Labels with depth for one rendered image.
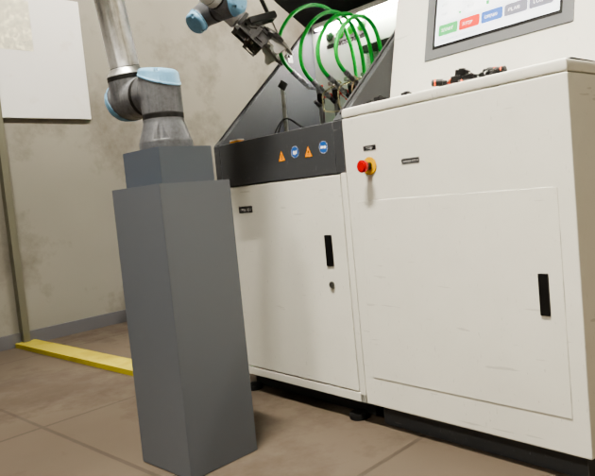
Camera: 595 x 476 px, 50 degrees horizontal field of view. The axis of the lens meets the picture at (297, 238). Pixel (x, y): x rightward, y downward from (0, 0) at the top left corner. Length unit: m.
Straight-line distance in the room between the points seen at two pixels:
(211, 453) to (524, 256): 0.98
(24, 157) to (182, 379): 2.64
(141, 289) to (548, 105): 1.14
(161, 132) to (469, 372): 1.05
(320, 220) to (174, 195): 0.54
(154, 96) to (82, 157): 2.53
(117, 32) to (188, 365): 0.96
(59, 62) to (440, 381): 3.24
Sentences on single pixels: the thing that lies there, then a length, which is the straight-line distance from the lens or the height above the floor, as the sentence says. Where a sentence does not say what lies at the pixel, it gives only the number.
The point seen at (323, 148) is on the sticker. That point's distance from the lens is 2.00.
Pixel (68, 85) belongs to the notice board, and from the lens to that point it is 4.33.
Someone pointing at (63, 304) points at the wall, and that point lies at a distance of 4.23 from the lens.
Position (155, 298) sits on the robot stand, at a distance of 1.77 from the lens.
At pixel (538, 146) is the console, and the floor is 0.79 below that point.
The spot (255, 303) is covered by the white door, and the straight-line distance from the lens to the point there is 2.37.
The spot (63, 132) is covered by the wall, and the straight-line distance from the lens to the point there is 4.28.
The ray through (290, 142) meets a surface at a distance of 2.12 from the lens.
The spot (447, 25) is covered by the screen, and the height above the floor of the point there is 1.20.
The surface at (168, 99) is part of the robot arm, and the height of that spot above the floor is 1.03.
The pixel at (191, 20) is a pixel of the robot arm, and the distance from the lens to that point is 2.19.
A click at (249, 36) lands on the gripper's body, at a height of 1.29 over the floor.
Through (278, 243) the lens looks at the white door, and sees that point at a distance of 2.21.
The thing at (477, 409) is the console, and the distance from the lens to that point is 1.79.
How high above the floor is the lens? 0.74
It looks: 4 degrees down
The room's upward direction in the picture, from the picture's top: 5 degrees counter-clockwise
